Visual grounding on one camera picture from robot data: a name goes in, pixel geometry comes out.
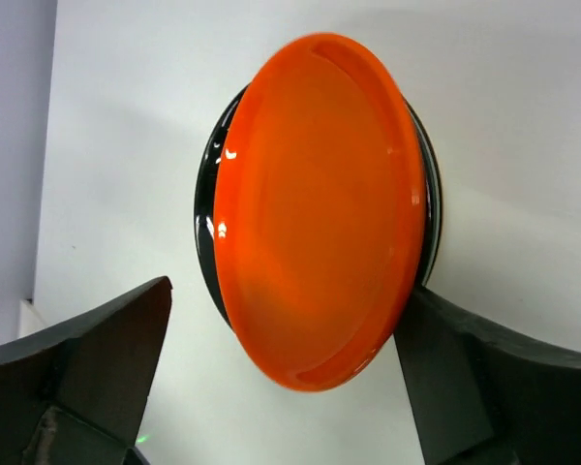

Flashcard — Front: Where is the orange plate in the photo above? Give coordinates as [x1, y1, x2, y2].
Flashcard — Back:
[213, 33, 426, 391]

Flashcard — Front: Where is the black plate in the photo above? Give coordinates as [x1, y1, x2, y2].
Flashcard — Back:
[194, 90, 443, 323]

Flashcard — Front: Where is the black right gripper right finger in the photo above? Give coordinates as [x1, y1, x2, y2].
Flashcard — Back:
[393, 287, 581, 464]

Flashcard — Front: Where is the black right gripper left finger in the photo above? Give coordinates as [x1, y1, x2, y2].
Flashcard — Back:
[0, 277, 172, 464]

